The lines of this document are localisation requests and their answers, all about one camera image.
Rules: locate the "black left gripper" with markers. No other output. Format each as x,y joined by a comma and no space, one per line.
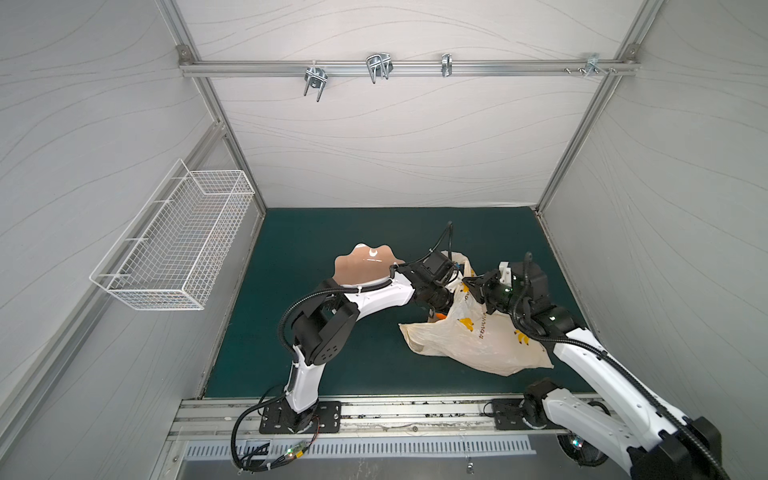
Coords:
448,307

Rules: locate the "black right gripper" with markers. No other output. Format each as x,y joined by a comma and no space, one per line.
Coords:
486,293

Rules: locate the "cream banana-print plastic bag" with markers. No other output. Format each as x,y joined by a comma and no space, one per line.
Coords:
469,335

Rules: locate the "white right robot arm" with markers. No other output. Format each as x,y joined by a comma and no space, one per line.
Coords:
637,429

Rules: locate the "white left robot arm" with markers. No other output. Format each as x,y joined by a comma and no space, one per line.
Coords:
321,324

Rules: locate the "pink scalloped plastic bowl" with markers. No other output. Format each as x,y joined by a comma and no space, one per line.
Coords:
364,265

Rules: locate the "metal clamp hook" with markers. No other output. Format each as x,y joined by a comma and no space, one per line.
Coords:
446,65

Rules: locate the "metal U-bolt hook middle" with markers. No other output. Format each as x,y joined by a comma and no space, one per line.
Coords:
379,65

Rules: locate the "metal u-bolt hook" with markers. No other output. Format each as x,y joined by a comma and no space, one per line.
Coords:
379,65
315,78

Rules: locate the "metal U-bolt hook left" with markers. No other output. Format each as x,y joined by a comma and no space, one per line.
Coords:
315,78

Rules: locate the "aluminium top crossbar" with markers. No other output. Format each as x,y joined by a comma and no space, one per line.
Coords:
401,68

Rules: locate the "white vented floor strip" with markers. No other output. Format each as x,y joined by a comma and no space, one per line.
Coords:
332,447

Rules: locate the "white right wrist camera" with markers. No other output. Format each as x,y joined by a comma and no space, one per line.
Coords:
507,277

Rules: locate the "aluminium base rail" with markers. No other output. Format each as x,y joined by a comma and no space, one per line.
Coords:
359,416

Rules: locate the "metal bracket hook right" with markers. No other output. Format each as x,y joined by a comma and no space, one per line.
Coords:
592,67

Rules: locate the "white wire basket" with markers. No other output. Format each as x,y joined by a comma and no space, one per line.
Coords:
169,256

